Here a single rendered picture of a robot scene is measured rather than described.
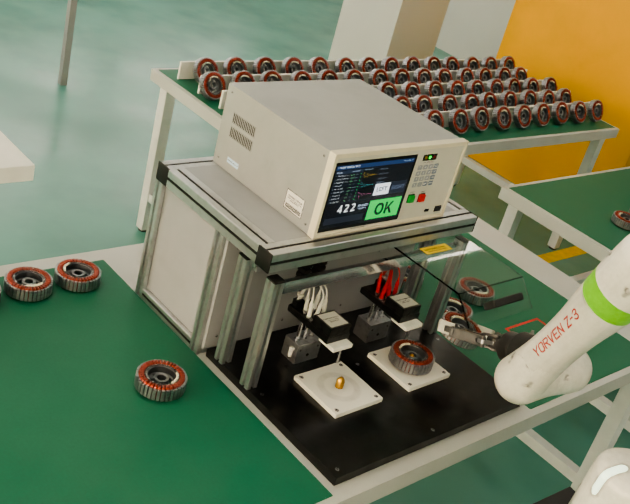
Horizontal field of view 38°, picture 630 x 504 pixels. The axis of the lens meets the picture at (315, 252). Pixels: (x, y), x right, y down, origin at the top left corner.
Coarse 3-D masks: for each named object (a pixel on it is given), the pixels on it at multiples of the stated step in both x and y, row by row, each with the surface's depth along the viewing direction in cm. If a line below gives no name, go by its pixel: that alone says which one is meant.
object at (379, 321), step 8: (360, 320) 233; (368, 320) 232; (376, 320) 233; (384, 320) 234; (360, 328) 233; (368, 328) 231; (376, 328) 233; (384, 328) 235; (360, 336) 234; (368, 336) 232; (376, 336) 235; (384, 336) 237
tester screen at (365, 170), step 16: (400, 160) 204; (336, 176) 193; (352, 176) 196; (368, 176) 200; (384, 176) 204; (400, 176) 207; (336, 192) 196; (352, 192) 199; (368, 192) 203; (400, 192) 211; (336, 208) 198; (336, 224) 201
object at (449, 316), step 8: (448, 312) 229; (456, 312) 231; (448, 320) 225; (456, 320) 230; (464, 320) 230; (464, 328) 228; (472, 328) 228; (448, 336) 224; (456, 344) 224; (464, 344) 223; (472, 344) 224
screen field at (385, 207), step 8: (376, 200) 206; (384, 200) 208; (392, 200) 210; (400, 200) 212; (368, 208) 206; (376, 208) 208; (384, 208) 210; (392, 208) 212; (368, 216) 207; (376, 216) 209; (384, 216) 211
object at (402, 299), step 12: (372, 288) 232; (372, 300) 229; (384, 300) 227; (396, 300) 225; (408, 300) 226; (372, 312) 231; (396, 312) 224; (408, 312) 224; (408, 324) 224; (420, 324) 226
